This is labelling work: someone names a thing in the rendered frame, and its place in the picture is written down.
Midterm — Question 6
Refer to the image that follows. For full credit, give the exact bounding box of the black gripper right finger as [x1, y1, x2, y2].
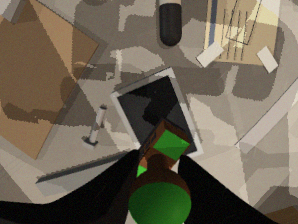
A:
[177, 156, 278, 224]

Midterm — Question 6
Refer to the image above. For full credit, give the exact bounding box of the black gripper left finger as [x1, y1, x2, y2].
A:
[0, 149, 140, 224]

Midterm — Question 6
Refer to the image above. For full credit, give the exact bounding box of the pale beige flat bar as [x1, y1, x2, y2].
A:
[234, 79, 298, 153]

